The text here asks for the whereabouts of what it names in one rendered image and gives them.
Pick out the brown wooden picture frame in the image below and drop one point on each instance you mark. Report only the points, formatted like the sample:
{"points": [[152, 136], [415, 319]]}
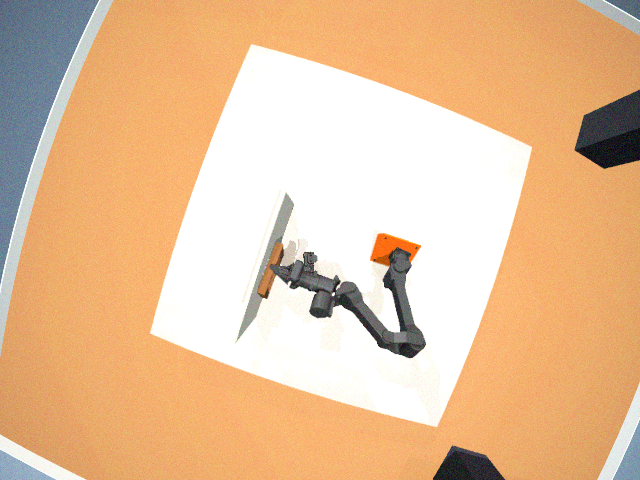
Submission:
{"points": [[268, 278]]}

